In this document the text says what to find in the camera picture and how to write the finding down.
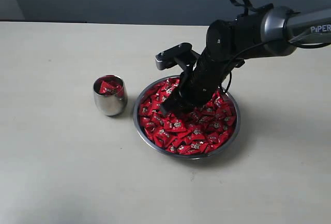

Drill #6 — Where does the steel cup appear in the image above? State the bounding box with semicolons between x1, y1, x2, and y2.
93;75;128;116

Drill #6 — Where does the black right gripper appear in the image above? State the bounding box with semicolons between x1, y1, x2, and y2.
160;50;245;118

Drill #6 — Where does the red wrapped candy pile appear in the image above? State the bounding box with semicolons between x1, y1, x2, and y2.
138;77;237;155

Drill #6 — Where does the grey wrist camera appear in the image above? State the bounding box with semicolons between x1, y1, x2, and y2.
155;42;200;71

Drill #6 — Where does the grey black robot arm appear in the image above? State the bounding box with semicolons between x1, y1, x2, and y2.
156;6;330;115

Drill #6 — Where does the round stainless steel bowl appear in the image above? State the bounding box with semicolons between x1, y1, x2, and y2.
133;74;242;160

